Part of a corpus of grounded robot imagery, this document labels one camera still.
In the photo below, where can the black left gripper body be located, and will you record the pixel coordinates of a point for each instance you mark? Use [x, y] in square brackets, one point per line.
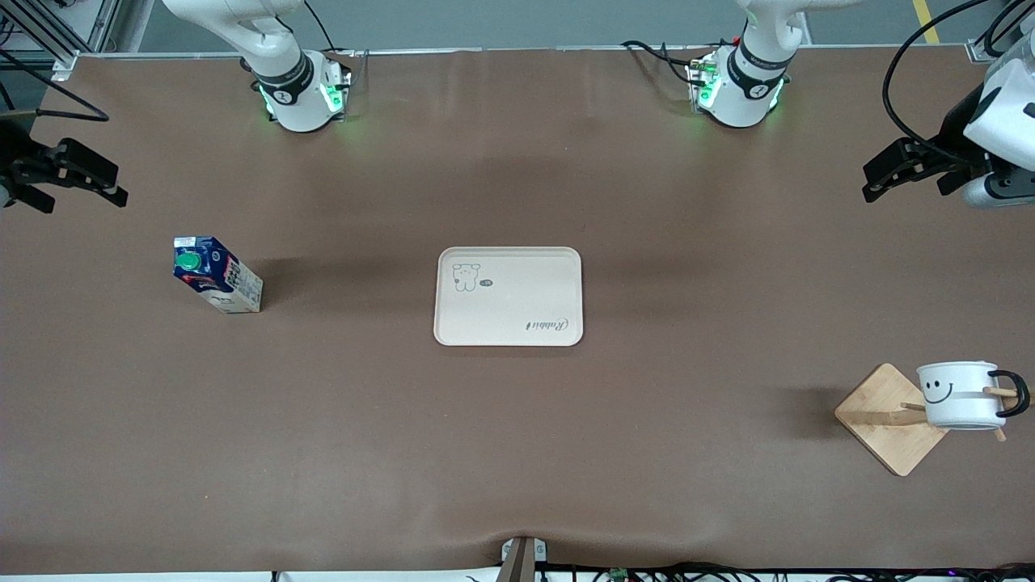
[957, 130]

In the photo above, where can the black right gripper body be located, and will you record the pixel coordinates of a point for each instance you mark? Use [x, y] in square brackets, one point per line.
[13, 150]

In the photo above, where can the blue white milk carton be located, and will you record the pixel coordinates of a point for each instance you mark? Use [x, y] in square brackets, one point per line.
[218, 283]

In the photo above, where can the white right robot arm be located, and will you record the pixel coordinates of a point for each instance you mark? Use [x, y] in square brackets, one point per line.
[295, 89]

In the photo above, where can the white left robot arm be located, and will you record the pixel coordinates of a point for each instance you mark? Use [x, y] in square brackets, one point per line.
[752, 89]

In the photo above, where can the wooden cup hanging rack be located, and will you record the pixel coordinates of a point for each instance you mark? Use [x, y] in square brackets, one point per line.
[881, 404]

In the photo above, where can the yellow floor tape strip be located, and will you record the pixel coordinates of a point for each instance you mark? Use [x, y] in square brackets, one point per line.
[922, 12]

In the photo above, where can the beige plastic tray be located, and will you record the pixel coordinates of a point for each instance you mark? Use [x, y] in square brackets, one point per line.
[517, 299]

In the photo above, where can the brown table mat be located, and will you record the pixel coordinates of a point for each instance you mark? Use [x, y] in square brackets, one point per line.
[404, 444]

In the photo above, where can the small green circuit board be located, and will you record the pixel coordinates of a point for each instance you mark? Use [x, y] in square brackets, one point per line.
[619, 575]

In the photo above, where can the metal clamp bracket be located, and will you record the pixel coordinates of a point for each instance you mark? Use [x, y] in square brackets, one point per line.
[521, 562]

